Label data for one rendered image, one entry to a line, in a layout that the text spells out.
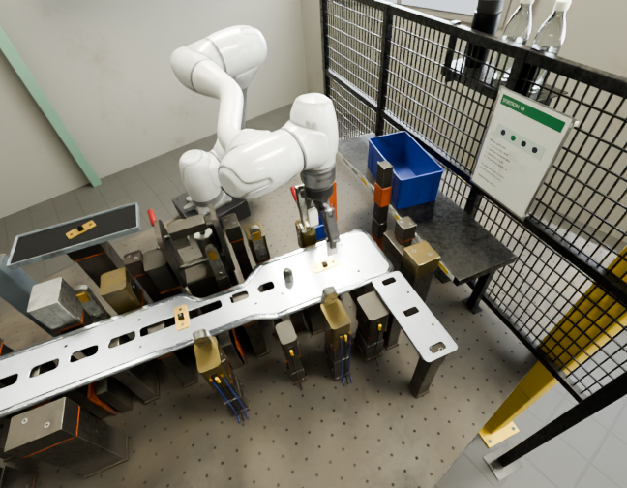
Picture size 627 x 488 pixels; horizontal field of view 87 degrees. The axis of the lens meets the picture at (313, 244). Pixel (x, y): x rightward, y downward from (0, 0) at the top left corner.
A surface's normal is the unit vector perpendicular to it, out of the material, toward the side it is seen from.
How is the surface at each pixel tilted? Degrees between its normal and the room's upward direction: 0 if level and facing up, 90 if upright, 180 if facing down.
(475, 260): 0
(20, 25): 90
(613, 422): 0
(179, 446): 0
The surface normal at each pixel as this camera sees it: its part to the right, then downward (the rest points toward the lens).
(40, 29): 0.62, 0.54
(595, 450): -0.07, -0.69
